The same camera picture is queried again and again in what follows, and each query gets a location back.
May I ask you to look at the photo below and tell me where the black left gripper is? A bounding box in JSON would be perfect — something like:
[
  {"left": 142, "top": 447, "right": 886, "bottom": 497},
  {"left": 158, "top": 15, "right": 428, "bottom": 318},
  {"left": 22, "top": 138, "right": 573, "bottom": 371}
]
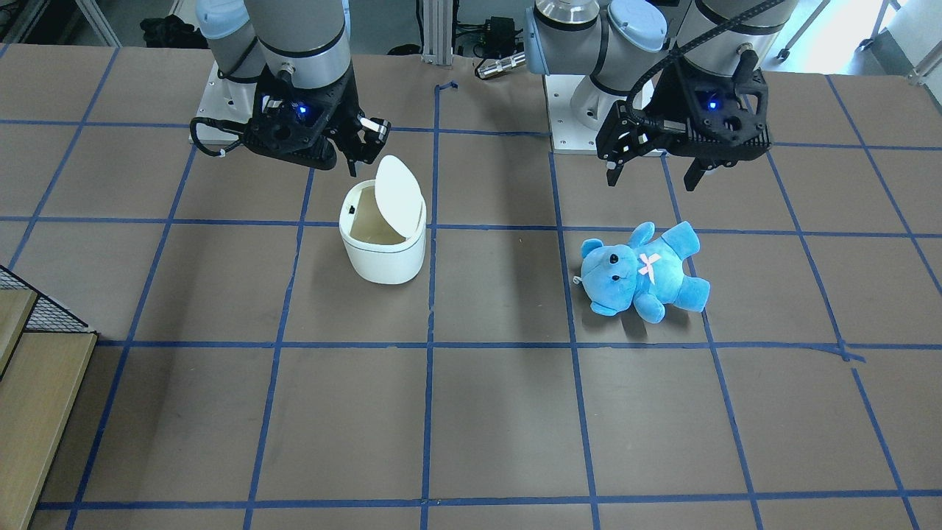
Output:
[{"left": 595, "top": 49, "right": 773, "bottom": 192}]

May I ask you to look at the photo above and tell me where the blue teddy bear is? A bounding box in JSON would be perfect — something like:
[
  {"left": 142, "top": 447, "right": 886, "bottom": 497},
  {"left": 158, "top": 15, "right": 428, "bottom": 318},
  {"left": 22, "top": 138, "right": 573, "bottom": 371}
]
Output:
[{"left": 573, "top": 221, "right": 711, "bottom": 323}]

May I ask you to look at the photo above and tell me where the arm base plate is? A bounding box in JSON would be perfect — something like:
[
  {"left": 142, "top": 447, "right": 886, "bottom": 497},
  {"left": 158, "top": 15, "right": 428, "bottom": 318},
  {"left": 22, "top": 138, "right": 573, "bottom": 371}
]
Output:
[
  {"left": 544, "top": 74, "right": 620, "bottom": 155},
  {"left": 196, "top": 63, "right": 256, "bottom": 151}
]

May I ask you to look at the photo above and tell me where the white trash can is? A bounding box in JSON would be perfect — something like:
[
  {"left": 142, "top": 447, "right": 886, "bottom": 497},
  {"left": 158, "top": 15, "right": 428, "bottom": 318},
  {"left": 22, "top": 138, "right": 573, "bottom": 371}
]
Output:
[{"left": 339, "top": 155, "right": 427, "bottom": 285}]

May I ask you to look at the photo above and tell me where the wire basket with wood box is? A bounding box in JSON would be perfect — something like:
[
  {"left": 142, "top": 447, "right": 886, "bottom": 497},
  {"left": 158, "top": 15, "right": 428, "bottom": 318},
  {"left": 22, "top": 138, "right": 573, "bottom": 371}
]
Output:
[{"left": 1, "top": 267, "right": 98, "bottom": 529}]

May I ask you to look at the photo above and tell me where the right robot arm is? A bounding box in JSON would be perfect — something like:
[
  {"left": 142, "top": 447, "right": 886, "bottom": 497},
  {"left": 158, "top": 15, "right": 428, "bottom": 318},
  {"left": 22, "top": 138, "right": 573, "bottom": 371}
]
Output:
[{"left": 189, "top": 1, "right": 391, "bottom": 177}]

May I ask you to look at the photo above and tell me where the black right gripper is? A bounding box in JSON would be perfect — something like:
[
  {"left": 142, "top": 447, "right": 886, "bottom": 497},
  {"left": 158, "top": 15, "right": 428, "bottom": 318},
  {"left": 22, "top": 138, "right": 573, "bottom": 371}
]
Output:
[{"left": 241, "top": 67, "right": 391, "bottom": 177}]

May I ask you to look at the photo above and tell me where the aluminium frame post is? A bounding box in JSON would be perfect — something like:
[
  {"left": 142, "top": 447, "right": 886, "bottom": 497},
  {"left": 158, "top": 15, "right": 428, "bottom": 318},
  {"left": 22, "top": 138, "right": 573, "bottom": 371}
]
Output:
[{"left": 419, "top": 1, "right": 455, "bottom": 69}]

